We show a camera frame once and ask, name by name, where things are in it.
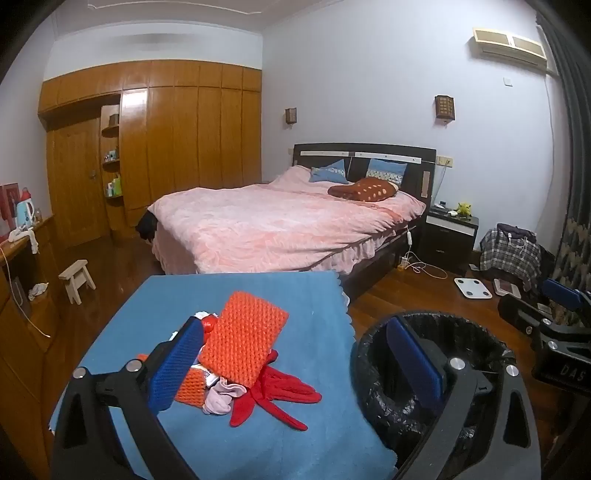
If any white floor cable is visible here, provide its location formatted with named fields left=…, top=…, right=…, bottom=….
left=405, top=249, right=448, bottom=280

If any bed with pink cover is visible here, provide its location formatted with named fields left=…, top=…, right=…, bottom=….
left=147, top=165, right=428, bottom=274

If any bin with black bag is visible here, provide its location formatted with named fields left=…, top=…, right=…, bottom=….
left=351, top=310, right=520, bottom=464

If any brown dotted pillow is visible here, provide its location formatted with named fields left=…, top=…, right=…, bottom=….
left=327, top=178, right=400, bottom=203

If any plaid cloth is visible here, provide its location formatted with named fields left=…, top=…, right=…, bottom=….
left=479, top=223, right=544, bottom=292

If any red glove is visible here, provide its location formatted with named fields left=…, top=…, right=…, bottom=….
left=229, top=348, right=323, bottom=431

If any white bathroom scale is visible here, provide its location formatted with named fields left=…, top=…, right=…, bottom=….
left=454, top=277, right=490, bottom=300

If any paper bag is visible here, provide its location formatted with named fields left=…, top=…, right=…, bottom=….
left=10, top=276, right=34, bottom=320

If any black cloth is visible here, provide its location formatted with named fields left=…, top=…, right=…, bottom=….
left=136, top=210, right=158, bottom=241

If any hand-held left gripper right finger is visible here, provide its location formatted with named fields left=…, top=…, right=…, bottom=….
left=385, top=318, right=542, bottom=480

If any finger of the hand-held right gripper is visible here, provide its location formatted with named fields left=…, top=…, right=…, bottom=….
left=541, top=278, right=591, bottom=315
left=498, top=293, right=561, bottom=344

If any blue and white kettle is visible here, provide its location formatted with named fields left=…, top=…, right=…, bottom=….
left=16, top=186, right=38, bottom=230

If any orange knitted cloth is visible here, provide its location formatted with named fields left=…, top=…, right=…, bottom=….
left=198, top=291, right=290, bottom=387
left=136, top=353, right=214, bottom=408

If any blue table cloth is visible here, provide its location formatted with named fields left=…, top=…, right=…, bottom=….
left=48, top=271, right=398, bottom=480

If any wall air conditioner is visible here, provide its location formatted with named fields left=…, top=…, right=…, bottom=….
left=472, top=27, right=553, bottom=73

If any wooden side cabinet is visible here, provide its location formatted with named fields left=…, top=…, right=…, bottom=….
left=0, top=215, right=70, bottom=467

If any dark nightstand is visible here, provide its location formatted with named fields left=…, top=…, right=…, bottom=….
left=418, top=205, right=479, bottom=278

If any pink sock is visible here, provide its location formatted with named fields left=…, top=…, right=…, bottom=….
left=202, top=376, right=250, bottom=416

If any blue pillow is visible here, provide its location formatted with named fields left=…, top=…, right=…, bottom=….
left=310, top=159, right=348, bottom=184
left=367, top=158, right=408, bottom=186

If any wooden wardrobe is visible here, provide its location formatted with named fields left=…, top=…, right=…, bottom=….
left=38, top=60, right=263, bottom=243

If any dark wooden bed frame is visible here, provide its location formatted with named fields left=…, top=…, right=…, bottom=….
left=292, top=143, right=438, bottom=301

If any red box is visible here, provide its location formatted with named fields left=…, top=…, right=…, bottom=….
left=0, top=182, right=20, bottom=237

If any grey patterned curtain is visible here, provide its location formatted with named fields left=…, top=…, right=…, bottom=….
left=536, top=0, right=591, bottom=326

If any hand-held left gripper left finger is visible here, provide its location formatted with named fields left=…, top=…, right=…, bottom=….
left=52, top=316, right=206, bottom=480

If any white charging cable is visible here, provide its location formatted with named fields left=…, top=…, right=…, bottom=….
left=0, top=244, right=52, bottom=340

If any small wooden stool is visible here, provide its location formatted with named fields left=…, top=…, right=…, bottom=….
left=58, top=259, right=97, bottom=305

